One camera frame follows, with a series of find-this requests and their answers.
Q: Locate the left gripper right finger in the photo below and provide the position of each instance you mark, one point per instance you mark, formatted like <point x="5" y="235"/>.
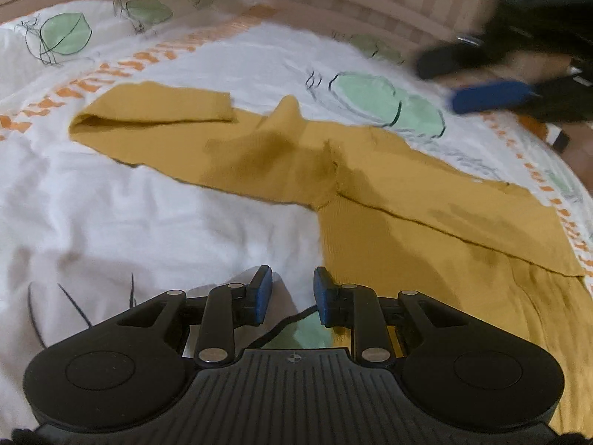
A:
<point x="356" y="308"/>

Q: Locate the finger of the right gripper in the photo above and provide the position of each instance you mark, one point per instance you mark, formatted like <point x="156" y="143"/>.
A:
<point x="455" y="57"/>
<point x="491" y="96"/>

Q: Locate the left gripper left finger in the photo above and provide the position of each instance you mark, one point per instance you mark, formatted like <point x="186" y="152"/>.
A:
<point x="228" y="307"/>

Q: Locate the yellow knit sweater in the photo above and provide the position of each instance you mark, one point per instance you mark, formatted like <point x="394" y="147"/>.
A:
<point x="391" y="218"/>

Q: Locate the white leaf print bedsheet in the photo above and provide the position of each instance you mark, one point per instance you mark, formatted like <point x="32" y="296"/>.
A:
<point x="85" y="237"/>

